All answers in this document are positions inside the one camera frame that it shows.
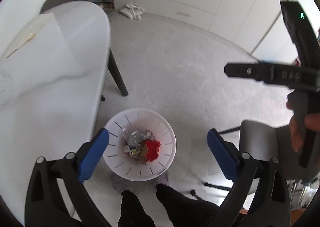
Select white trash basket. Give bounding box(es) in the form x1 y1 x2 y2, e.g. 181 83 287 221
103 109 176 181

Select person's right hand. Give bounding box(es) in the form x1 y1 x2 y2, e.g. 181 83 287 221
286 91 319 152

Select yellow green crumpled wrapper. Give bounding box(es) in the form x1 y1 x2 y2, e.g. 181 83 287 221
123 145 141 159

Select brown cardboard piece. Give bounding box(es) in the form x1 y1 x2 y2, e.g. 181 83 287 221
138 141 148 164

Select grey crumpled paper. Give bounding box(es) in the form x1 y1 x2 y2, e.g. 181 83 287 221
140 130 156 141

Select red plastic wrapper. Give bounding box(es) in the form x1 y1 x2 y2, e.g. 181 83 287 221
145 140 161 162

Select person's black trouser legs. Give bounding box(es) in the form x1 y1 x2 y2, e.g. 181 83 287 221
118 184 219 226

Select white cloth bag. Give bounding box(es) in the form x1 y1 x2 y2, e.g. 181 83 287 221
119 4 145 20

